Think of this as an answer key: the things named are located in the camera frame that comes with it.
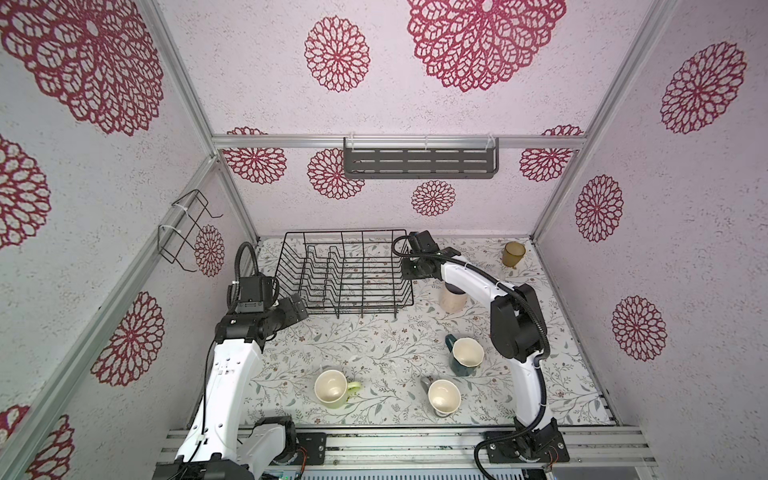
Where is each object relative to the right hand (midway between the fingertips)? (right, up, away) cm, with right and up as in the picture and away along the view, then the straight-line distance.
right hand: (406, 265), depth 99 cm
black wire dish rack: (-23, -3, +8) cm, 24 cm away
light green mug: (-22, -35, -16) cm, 44 cm away
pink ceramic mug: (+15, -12, -1) cm, 19 cm away
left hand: (-33, -14, -20) cm, 41 cm away
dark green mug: (+17, -27, -11) cm, 33 cm away
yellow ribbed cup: (+40, +4, +10) cm, 41 cm away
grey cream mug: (+8, -35, -19) cm, 41 cm away
